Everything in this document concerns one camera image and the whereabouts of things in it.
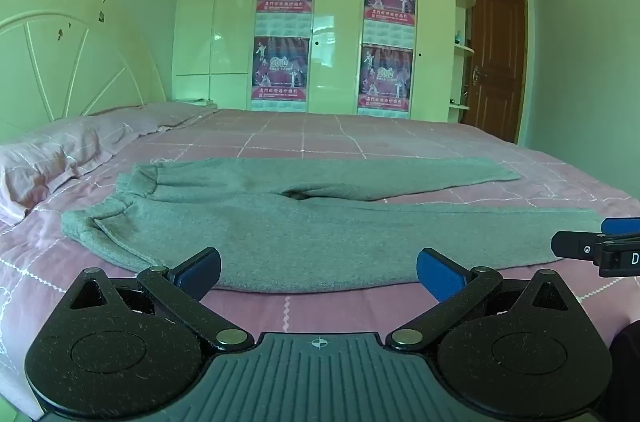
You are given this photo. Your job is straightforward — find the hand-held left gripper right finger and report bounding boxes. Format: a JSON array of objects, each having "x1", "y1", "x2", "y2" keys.
[{"x1": 387, "y1": 248, "x2": 576, "y2": 349}]

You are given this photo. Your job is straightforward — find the grey pants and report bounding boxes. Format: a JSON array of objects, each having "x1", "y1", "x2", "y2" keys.
[{"x1": 61, "y1": 157, "x2": 605, "y2": 294}]

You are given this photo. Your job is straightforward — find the cream wooden headboard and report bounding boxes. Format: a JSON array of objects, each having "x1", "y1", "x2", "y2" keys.
[{"x1": 0, "y1": 0, "x2": 167, "y2": 142}]

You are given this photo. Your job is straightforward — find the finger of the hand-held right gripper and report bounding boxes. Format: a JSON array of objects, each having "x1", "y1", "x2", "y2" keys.
[
  {"x1": 551, "y1": 230, "x2": 607, "y2": 261},
  {"x1": 601, "y1": 217, "x2": 640, "y2": 236}
]

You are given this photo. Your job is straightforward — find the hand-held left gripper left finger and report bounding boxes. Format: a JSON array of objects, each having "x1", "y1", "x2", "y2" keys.
[{"x1": 65, "y1": 247, "x2": 253, "y2": 353}]

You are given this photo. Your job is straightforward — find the cream corner shelf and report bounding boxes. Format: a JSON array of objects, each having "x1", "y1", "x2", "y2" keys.
[{"x1": 452, "y1": 0, "x2": 476, "y2": 124}]

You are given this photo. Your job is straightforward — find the brown wooden door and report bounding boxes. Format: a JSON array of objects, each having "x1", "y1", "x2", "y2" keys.
[{"x1": 460, "y1": 0, "x2": 529, "y2": 144}]

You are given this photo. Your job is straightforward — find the pink pillow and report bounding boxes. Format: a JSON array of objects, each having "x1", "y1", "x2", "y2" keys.
[{"x1": 0, "y1": 115, "x2": 166, "y2": 223}]

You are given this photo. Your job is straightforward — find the pink checked bed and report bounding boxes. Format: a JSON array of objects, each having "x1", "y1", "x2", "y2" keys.
[{"x1": 0, "y1": 102, "x2": 640, "y2": 420}]

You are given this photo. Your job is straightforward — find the cream glossy wardrobe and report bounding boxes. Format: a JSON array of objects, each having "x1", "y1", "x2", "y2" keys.
[{"x1": 172, "y1": 0, "x2": 561, "y2": 123}]

